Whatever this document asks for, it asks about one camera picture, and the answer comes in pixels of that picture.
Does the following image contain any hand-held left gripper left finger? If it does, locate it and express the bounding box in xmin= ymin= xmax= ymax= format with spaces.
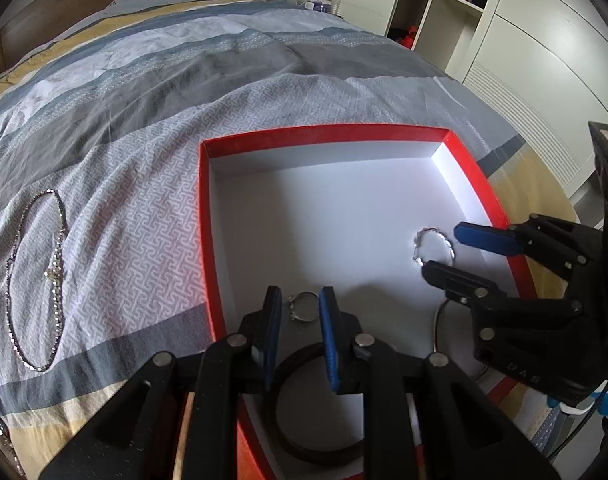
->
xmin=38 ymin=285 xmax=285 ymax=480

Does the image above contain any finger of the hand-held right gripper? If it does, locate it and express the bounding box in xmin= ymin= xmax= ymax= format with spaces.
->
xmin=421 ymin=259 xmax=583 ymax=322
xmin=454 ymin=214 xmax=605 ymax=282

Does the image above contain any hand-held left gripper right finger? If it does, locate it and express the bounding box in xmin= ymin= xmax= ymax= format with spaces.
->
xmin=319 ymin=286 xmax=560 ymax=480

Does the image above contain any small silver ring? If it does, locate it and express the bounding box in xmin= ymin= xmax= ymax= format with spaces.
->
xmin=286 ymin=291 xmax=325 ymax=326

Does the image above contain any thin silver bangle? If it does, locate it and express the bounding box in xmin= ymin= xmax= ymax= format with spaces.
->
xmin=431 ymin=300 xmax=490 ymax=381

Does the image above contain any dark wooden bangle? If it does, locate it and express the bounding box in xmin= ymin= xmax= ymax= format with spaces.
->
xmin=266 ymin=342 xmax=367 ymax=466

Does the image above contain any red jewelry box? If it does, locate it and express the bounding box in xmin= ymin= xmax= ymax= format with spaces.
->
xmin=199 ymin=126 xmax=537 ymax=480

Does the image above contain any silver chain necklace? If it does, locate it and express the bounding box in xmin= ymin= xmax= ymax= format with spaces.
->
xmin=6 ymin=187 xmax=67 ymax=373

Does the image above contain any person's right hand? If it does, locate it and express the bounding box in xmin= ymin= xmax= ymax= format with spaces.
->
xmin=546 ymin=390 xmax=608 ymax=418

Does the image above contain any white wardrobe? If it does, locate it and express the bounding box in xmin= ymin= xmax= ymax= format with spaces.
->
xmin=316 ymin=0 xmax=608 ymax=201

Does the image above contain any striped blanket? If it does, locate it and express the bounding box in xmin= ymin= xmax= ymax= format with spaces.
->
xmin=0 ymin=0 xmax=585 ymax=480

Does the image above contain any wooden headboard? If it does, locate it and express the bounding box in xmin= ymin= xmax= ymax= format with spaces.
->
xmin=0 ymin=0 xmax=262 ymax=78

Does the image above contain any black cable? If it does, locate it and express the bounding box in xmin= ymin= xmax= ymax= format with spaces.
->
xmin=546 ymin=380 xmax=608 ymax=463

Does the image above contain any beaded chain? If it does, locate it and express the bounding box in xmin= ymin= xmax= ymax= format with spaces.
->
xmin=0 ymin=400 xmax=24 ymax=480

